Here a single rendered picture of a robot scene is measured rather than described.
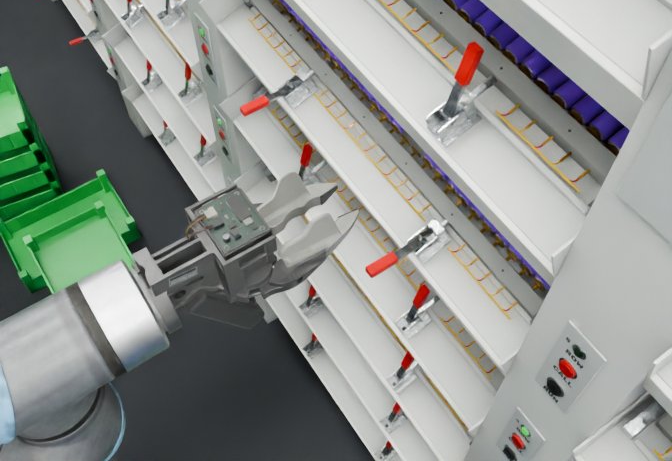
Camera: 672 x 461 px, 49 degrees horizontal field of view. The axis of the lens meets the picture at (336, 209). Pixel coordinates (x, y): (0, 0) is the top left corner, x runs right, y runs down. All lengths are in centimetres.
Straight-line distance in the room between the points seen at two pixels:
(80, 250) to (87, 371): 131
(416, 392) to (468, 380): 21
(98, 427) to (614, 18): 56
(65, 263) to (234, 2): 106
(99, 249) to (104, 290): 129
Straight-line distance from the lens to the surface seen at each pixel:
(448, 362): 97
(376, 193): 85
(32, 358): 65
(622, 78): 45
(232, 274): 65
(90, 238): 195
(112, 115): 229
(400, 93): 68
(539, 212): 62
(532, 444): 82
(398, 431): 136
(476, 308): 79
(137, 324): 64
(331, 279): 124
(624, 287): 54
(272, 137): 116
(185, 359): 182
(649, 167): 46
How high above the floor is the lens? 165
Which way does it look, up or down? 56 degrees down
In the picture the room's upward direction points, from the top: straight up
